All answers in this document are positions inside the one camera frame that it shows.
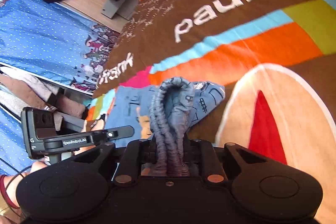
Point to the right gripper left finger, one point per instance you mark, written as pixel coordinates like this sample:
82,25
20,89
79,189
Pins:
131,158

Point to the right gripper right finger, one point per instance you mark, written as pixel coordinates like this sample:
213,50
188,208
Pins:
202,160

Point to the blue car print pants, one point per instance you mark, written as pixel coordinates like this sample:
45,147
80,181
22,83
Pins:
165,113

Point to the blue bicycle print curtain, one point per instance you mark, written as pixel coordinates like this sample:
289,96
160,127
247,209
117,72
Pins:
54,43

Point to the colourful paul frank blanket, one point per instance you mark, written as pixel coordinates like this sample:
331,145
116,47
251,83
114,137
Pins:
275,62

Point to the grey nightstand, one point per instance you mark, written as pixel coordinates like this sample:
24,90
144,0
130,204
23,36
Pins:
123,8

